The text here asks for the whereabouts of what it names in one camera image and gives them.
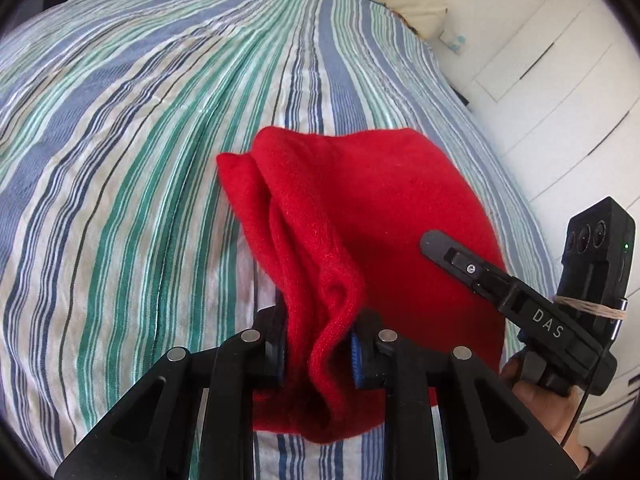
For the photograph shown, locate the thin black cable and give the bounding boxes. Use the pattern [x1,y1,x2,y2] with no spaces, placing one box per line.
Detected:
[560,388,592,448]

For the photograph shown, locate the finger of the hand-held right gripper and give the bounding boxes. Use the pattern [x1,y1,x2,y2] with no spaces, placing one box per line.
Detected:
[420,230,521,311]

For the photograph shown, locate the tan twine band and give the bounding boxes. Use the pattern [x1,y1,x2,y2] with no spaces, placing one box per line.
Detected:
[554,297,627,319]

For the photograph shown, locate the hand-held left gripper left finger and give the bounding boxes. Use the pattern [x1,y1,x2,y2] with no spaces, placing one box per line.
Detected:
[54,305,288,480]

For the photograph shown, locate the white cabinet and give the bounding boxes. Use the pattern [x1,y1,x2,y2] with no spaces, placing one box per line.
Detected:
[450,0,640,441]

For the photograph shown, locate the white wall socket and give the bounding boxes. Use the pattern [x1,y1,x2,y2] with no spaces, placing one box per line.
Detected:
[439,29,469,54]

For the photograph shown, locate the striped bed blanket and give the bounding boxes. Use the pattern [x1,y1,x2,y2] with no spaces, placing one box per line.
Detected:
[0,0,562,480]

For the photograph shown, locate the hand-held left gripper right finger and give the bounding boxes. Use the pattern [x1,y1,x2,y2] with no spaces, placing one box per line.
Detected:
[347,310,581,480]

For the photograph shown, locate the person's right hand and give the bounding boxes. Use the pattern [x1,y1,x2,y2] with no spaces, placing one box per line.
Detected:
[499,349,592,467]

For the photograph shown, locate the red sweater with white print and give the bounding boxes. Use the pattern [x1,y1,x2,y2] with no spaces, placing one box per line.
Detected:
[216,126,508,445]

